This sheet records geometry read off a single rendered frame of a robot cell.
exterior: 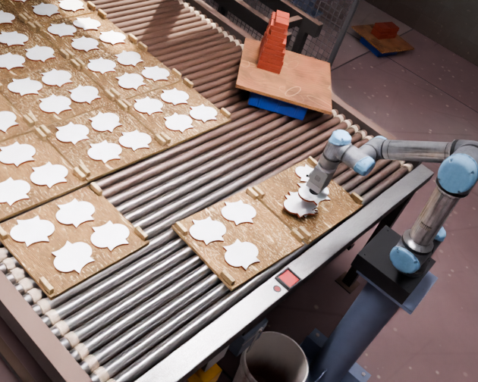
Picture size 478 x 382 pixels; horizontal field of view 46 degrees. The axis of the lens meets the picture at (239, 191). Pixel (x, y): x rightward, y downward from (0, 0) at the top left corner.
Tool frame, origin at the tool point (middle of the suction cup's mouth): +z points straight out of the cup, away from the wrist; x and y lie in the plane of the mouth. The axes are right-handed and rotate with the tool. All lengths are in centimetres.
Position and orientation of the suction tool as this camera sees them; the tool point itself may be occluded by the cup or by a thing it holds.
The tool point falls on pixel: (312, 193)
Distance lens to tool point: 232.3
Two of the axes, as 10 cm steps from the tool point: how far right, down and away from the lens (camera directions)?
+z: -2.6, 7.0, 6.7
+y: -5.8, 4.3, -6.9
